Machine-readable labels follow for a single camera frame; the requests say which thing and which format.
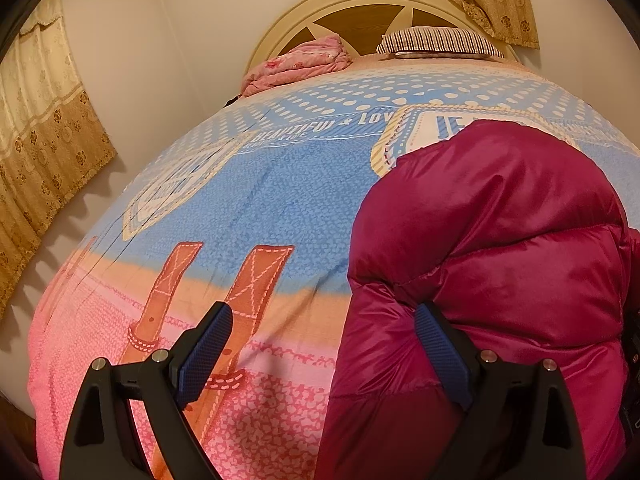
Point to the folded pink blanket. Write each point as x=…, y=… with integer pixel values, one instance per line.
x=300, y=62

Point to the striped pillow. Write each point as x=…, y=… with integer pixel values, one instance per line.
x=440, y=40

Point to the cream wooden headboard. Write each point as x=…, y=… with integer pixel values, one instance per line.
x=300, y=15

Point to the printed pink blue bed sheet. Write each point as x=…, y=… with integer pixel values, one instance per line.
x=250, y=200

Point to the beige patterned side curtain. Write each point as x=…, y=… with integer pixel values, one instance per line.
x=45, y=135

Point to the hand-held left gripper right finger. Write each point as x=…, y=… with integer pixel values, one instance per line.
x=442, y=355

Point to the magenta puffer jacket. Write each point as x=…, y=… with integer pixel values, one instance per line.
x=500, y=220

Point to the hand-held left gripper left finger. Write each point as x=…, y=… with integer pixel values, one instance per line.
x=207, y=355

